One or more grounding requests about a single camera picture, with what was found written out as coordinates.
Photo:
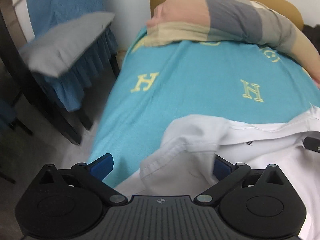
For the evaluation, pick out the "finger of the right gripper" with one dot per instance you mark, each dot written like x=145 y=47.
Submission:
x=312 y=144

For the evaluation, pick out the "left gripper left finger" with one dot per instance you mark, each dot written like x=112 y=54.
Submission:
x=92 y=176

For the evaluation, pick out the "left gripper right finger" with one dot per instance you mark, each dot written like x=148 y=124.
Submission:
x=229 y=177

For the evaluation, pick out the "white printed t-shirt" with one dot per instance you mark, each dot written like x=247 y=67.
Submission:
x=183 y=163

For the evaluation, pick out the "teal bed sheet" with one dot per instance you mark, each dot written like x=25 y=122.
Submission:
x=238 y=81

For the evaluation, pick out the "grey seat cushion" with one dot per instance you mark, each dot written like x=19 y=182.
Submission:
x=54 y=53

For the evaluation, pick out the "striped pillow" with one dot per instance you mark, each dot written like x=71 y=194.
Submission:
x=230 y=20

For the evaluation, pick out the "blue covered chair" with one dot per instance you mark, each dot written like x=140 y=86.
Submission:
x=68 y=90

